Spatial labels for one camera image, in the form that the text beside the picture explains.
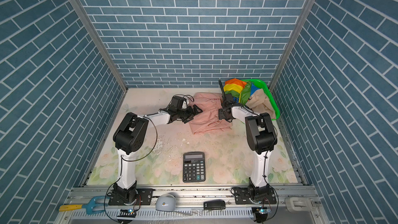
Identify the aluminium corner post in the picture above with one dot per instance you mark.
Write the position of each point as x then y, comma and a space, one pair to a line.
88, 25

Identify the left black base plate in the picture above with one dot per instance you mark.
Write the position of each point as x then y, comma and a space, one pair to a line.
144, 196

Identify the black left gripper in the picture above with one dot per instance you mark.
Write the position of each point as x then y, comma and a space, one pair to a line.
190, 114

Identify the grey plastic handle bracket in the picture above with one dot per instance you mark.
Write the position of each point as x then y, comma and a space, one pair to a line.
299, 204

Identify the left circuit board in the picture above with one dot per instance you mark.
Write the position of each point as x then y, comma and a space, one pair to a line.
126, 216

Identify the beige shorts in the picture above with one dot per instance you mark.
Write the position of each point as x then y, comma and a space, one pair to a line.
260, 103

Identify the circuit board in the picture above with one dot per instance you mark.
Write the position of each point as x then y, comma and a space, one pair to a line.
126, 216
260, 214

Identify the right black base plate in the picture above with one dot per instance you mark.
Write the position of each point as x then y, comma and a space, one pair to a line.
241, 196

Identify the pink shorts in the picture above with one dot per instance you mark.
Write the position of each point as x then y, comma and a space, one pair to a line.
208, 121

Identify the right circuit board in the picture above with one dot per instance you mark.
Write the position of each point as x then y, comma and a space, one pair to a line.
260, 214

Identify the rainbow striped shorts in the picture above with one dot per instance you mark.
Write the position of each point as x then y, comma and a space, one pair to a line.
238, 90

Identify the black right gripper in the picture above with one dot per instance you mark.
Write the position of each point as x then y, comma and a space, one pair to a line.
221, 114

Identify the blue yellow hand fork tool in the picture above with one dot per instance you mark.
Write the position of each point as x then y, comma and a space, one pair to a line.
95, 206

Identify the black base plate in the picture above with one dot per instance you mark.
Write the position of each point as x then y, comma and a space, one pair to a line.
241, 196
144, 196

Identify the aluminium front rail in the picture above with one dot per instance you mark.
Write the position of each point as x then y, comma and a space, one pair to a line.
189, 208

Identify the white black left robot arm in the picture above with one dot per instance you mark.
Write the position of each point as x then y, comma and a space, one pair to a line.
129, 138

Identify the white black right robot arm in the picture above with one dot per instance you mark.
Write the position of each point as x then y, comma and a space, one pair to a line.
261, 138

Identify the grey tape measure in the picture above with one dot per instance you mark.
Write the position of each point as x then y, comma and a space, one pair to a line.
166, 203

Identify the black desk calculator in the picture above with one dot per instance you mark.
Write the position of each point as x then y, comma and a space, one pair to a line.
194, 167

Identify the green plastic basket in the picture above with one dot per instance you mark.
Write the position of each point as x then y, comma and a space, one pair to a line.
262, 85

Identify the black key fob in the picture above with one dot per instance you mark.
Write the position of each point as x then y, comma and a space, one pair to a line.
214, 205

